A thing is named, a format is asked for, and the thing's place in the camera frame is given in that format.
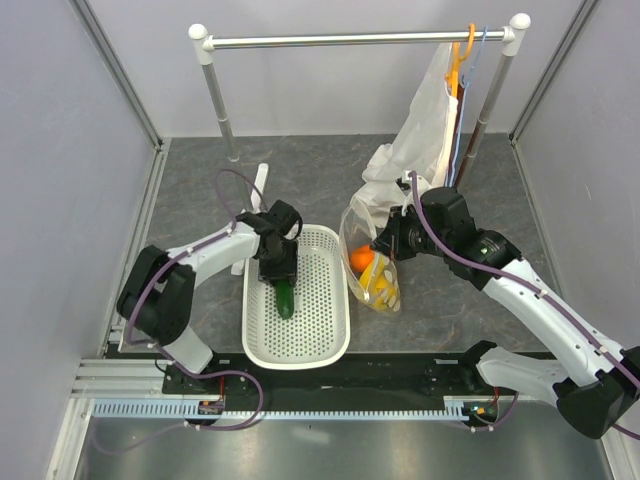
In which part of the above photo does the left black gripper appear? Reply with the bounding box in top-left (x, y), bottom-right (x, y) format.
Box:
top-left (258, 236), bottom-right (298, 288)

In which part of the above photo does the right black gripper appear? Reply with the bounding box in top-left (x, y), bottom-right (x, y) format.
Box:
top-left (371, 204), bottom-right (451, 260)

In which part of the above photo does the green cucumber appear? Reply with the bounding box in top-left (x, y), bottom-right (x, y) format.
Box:
top-left (273, 279), bottom-right (295, 320)

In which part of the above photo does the yellow banana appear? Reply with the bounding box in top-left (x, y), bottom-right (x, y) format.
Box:
top-left (359, 254), bottom-right (389, 296)

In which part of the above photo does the orange fruit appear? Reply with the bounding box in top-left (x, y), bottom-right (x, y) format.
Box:
top-left (349, 244), bottom-right (375, 273)

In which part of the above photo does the clear zip top bag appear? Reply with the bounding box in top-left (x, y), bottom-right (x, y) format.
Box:
top-left (339, 199), bottom-right (401, 315)

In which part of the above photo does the yellow bell pepper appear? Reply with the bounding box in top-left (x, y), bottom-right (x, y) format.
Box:
top-left (374, 270), bottom-right (399, 304)

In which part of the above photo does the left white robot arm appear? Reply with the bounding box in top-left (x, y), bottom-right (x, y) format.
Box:
top-left (116, 200), bottom-right (303, 393)

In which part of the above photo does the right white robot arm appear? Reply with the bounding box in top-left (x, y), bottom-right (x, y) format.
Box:
top-left (371, 187), bottom-right (639, 439)

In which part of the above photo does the white perforated plastic basket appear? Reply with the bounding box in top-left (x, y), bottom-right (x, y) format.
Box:
top-left (242, 224), bottom-right (350, 370)

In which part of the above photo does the white hanging garment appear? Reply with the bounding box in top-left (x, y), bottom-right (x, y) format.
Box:
top-left (352, 43), bottom-right (458, 228)

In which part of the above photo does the brown hanging cloth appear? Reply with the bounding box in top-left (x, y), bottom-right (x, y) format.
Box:
top-left (445, 81), bottom-right (465, 186)

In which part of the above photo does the orange clothes hanger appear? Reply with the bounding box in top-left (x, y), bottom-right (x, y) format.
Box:
top-left (445, 23), bottom-right (476, 98)

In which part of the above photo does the blue clothes hanger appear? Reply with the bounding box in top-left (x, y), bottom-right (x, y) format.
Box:
top-left (447, 27), bottom-right (488, 187)

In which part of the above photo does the white metal clothes rack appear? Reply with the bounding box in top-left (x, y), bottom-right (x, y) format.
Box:
top-left (188, 13), bottom-right (531, 162)

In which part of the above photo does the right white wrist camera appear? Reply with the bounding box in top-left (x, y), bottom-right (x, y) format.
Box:
top-left (396, 170), bottom-right (432, 207)

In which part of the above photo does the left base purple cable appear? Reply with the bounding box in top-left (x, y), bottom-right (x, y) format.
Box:
top-left (92, 369), bottom-right (264, 455)

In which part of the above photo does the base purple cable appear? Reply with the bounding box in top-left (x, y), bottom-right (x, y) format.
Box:
top-left (449, 384), bottom-right (521, 434)
top-left (92, 369), bottom-right (264, 455)

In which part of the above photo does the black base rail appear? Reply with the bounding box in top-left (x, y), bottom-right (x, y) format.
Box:
top-left (162, 353), bottom-right (511, 411)

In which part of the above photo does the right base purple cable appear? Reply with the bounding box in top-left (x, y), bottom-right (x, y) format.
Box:
top-left (449, 384), bottom-right (521, 434)

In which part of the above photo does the white slotted cable duct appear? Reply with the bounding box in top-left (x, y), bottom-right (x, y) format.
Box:
top-left (92, 399), bottom-right (487, 421)

